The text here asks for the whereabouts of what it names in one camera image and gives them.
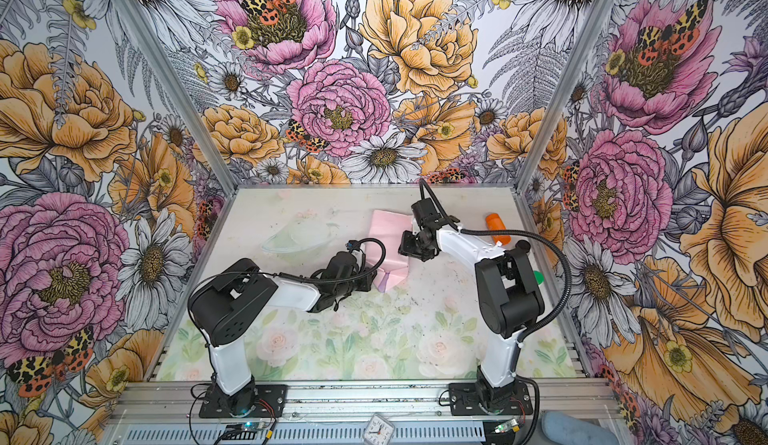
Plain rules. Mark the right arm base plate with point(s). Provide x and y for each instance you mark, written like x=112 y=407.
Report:
x=478 y=398

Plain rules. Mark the small white clock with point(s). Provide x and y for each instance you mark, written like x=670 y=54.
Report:
x=378 y=431

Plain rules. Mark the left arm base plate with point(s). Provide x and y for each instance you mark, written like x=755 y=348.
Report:
x=253 y=401

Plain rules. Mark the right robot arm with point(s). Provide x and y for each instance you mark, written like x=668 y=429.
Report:
x=509 y=298

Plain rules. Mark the orange bottle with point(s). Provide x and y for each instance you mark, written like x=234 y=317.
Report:
x=495 y=224

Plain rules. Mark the blue grey cloth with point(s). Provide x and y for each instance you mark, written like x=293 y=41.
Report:
x=566 y=430

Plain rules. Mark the aluminium front rail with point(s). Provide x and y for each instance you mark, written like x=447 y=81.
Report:
x=341 y=401

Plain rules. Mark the white bottle green cap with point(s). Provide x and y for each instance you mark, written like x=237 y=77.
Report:
x=537 y=277

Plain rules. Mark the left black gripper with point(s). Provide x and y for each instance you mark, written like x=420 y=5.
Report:
x=367 y=282

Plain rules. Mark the clear bottle black cap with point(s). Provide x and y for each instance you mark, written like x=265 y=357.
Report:
x=523 y=245

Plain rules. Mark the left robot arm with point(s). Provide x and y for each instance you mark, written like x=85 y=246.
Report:
x=226 y=306

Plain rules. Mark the purple wrapping paper sheet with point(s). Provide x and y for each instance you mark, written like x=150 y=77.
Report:
x=388 y=228

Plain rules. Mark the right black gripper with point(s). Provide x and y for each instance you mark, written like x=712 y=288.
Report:
x=405 y=247

